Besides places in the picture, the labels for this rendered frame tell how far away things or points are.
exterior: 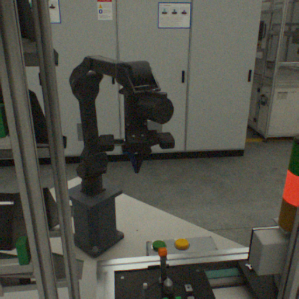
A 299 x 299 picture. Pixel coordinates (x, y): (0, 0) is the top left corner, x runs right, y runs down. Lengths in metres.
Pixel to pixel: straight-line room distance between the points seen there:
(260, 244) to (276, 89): 4.19
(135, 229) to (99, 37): 2.63
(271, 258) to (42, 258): 0.38
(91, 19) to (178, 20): 0.92
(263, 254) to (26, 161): 0.41
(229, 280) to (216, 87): 3.04
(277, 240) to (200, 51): 3.20
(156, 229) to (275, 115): 3.79
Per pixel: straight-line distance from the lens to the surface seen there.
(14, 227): 0.45
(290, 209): 0.55
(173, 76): 3.62
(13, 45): 0.31
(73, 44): 3.54
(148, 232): 1.18
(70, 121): 3.70
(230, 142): 4.03
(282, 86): 4.71
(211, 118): 3.84
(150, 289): 0.80
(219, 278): 0.91
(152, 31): 3.54
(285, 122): 4.90
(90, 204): 0.98
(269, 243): 0.57
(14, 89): 0.32
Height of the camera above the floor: 1.57
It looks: 22 degrees down
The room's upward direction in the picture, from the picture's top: straight up
